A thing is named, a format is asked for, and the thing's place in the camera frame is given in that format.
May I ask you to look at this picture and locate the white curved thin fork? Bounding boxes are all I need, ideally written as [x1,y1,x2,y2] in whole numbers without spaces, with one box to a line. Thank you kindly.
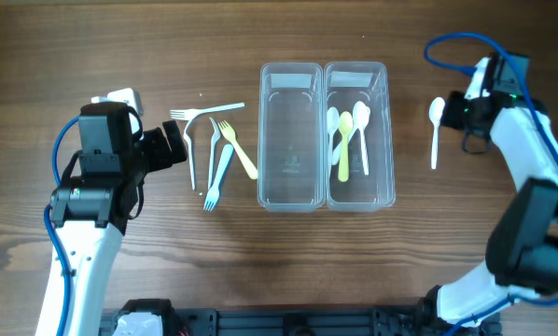
[183,119,196,190]

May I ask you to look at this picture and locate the white spoon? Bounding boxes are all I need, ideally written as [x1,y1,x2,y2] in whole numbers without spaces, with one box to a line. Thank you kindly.
[327,106,340,173]
[429,97,445,170]
[329,105,372,167]
[354,101,370,175]

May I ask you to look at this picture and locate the white fork horizontal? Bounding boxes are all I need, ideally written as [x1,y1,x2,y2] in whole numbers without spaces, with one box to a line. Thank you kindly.
[170,103,245,121]

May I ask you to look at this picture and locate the white fork with narrow handle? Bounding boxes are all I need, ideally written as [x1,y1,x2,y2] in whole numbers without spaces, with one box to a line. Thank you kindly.
[207,117,221,189]

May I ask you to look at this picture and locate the yellow plastic fork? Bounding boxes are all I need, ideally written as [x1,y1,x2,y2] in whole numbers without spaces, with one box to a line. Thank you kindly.
[218,120,258,180]

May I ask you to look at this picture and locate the light blue plastic fork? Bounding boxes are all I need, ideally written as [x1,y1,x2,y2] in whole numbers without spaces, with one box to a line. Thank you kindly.
[203,144,234,212]

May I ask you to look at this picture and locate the yellow plastic spoon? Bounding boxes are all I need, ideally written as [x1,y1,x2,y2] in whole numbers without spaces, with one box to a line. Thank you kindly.
[338,111,353,182]

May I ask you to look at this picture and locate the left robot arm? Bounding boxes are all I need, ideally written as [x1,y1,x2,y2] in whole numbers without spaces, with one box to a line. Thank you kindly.
[35,102,187,335]

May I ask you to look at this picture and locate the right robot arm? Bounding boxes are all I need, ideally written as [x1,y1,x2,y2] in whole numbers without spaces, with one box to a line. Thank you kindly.
[414,52,558,335]

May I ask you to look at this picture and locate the right clear plastic container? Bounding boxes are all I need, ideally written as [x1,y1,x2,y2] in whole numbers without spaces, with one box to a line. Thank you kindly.
[324,61,396,212]

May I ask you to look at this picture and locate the clear plastic container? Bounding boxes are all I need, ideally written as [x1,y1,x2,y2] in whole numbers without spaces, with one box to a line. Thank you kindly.
[258,63,326,213]
[324,61,396,212]

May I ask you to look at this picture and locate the left clear plastic container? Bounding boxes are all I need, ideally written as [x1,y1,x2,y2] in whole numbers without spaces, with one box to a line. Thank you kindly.
[258,63,326,213]

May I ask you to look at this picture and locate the right blue cable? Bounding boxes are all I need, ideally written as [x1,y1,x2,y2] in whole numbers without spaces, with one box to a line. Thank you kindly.
[423,31,558,336]

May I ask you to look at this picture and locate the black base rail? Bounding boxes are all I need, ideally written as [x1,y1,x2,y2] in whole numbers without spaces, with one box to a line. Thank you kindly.
[99,298,502,336]

